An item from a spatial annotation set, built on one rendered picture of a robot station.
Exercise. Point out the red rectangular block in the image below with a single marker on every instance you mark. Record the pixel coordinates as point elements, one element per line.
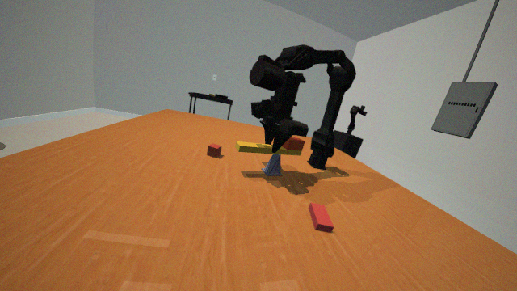
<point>320,218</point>

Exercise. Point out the small red cube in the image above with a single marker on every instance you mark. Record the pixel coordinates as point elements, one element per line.
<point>214,150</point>

